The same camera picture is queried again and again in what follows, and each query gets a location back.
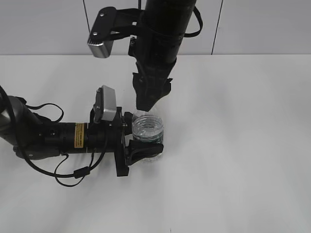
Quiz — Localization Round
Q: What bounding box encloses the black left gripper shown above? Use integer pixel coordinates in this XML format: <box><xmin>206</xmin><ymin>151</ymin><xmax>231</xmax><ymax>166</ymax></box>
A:
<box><xmin>87</xmin><ymin>107</ymin><xmax>164</xmax><ymax>177</ymax></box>

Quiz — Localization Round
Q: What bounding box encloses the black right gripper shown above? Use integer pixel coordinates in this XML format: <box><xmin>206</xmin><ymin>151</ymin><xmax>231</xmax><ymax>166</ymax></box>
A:
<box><xmin>128</xmin><ymin>32</ymin><xmax>182</xmax><ymax>111</ymax></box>

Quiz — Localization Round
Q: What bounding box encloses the clear cestbon water bottle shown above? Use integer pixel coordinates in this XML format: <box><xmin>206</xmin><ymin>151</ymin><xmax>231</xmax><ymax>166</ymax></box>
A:
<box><xmin>131</xmin><ymin>106</ymin><xmax>165</xmax><ymax>164</ymax></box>

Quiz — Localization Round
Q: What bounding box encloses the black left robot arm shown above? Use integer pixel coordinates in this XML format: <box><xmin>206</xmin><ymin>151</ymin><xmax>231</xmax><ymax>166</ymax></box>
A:
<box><xmin>0</xmin><ymin>85</ymin><xmax>164</xmax><ymax>177</ymax></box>

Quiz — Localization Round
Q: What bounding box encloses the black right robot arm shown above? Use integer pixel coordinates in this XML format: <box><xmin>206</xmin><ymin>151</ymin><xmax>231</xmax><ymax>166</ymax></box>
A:
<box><xmin>128</xmin><ymin>0</ymin><xmax>196</xmax><ymax>112</ymax></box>

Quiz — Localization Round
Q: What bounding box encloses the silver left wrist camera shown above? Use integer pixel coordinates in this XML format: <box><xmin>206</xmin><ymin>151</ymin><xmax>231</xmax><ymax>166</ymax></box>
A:
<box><xmin>93</xmin><ymin>85</ymin><xmax>117</xmax><ymax>123</ymax></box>

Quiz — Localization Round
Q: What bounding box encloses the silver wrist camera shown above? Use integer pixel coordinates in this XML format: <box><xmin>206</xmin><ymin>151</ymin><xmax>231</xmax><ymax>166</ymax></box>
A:
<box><xmin>93</xmin><ymin>85</ymin><xmax>117</xmax><ymax>123</ymax></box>
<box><xmin>86</xmin><ymin>6</ymin><xmax>129</xmax><ymax>59</ymax></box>

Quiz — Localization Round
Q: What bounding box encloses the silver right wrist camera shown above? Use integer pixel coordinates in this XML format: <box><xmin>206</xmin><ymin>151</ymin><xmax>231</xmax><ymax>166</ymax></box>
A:
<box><xmin>86</xmin><ymin>6</ymin><xmax>129</xmax><ymax>59</ymax></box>

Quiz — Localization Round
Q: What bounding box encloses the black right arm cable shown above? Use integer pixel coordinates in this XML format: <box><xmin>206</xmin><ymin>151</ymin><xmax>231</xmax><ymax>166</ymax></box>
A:
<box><xmin>186</xmin><ymin>6</ymin><xmax>204</xmax><ymax>37</ymax></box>

